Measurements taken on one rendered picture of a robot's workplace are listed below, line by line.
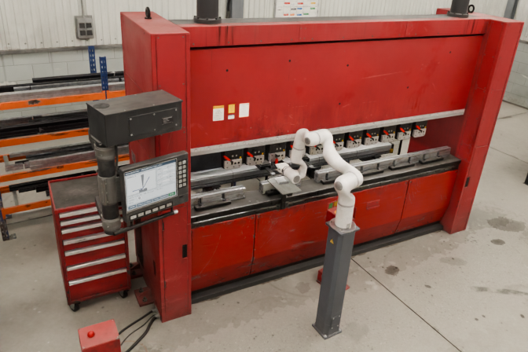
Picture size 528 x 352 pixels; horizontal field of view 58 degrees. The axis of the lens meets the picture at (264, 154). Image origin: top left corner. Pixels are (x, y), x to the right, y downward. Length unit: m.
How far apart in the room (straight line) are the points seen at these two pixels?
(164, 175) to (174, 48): 0.80
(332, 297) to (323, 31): 2.04
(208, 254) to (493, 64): 3.15
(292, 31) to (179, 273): 2.04
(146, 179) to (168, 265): 1.01
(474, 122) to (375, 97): 1.26
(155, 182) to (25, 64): 4.61
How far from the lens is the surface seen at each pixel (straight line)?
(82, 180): 4.13
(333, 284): 3.72
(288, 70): 3.71
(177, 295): 3.98
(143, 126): 2.83
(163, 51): 3.05
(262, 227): 4.08
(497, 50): 5.00
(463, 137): 5.30
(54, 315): 4.37
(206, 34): 3.33
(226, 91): 3.51
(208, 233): 3.87
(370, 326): 4.26
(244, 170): 4.19
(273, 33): 3.55
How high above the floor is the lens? 2.88
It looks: 25 degrees down
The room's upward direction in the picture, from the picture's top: 4 degrees clockwise
